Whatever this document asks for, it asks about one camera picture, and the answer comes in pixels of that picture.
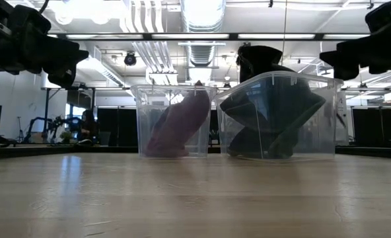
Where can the black overhead frame bar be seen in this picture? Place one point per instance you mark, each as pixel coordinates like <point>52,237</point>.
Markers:
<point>232,36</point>

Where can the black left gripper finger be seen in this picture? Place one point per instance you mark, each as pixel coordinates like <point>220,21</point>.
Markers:
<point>65,78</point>
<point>66,57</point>

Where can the large clear plastic container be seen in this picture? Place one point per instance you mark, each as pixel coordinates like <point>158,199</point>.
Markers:
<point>327,132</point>

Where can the grey cap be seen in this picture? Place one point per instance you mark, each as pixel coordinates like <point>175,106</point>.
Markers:
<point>268,109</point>

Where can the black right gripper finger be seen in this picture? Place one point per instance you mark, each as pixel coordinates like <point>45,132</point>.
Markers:
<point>350,54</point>
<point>345,73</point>

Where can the black cap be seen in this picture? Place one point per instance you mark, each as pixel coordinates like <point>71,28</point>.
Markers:
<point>258,59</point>

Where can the silver ventilation duct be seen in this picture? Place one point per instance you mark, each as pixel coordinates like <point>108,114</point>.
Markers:
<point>202,23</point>

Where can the black dome ceiling camera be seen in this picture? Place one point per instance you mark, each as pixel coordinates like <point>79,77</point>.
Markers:
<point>130,59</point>

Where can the black partition panel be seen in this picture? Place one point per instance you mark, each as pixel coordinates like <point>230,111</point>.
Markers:
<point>377,127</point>
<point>118,127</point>

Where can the person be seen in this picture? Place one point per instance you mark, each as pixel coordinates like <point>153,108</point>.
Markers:
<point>89,127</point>

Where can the small clear plastic container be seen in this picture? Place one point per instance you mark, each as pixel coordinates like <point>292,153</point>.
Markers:
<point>142,125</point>

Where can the small potted plant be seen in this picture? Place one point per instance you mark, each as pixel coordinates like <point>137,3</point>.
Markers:
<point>66,135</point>

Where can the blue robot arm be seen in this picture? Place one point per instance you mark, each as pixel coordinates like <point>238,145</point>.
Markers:
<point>47,127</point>

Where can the pink cap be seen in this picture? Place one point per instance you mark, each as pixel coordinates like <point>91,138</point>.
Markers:
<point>179,129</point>

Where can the dark green cap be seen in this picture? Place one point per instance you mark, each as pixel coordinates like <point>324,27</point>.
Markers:
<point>291,135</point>

